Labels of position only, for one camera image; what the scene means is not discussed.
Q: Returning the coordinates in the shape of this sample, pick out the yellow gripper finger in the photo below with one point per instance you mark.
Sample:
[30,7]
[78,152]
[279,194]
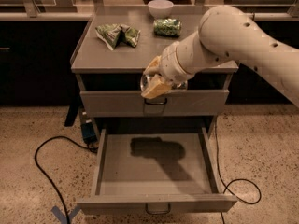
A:
[158,86]
[153,67]

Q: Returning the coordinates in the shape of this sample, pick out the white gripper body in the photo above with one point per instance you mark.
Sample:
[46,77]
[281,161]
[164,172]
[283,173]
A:
[169,63]

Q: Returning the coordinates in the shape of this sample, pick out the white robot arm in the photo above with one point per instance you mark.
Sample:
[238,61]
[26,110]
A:
[225,34]

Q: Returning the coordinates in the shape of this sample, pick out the green soda can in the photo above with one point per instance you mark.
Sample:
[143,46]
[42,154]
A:
[167,27]

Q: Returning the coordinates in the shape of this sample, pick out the grey drawer cabinet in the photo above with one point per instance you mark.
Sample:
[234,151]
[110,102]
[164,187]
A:
[98,68]

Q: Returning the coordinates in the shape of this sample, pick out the grey top drawer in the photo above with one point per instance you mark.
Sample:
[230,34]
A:
[132,104]

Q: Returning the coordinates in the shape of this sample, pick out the grey open middle drawer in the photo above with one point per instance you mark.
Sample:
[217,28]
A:
[155,174]

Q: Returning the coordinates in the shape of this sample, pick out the green chip bag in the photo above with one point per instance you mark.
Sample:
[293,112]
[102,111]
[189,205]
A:
[113,34]

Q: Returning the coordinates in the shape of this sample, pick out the white bowl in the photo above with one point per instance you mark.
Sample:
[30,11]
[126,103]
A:
[160,9]

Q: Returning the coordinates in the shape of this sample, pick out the blue power box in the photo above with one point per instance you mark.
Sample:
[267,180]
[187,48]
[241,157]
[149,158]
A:
[88,133]

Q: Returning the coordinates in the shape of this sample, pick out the blue tape cross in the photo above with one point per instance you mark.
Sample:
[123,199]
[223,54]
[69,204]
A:
[63,218]

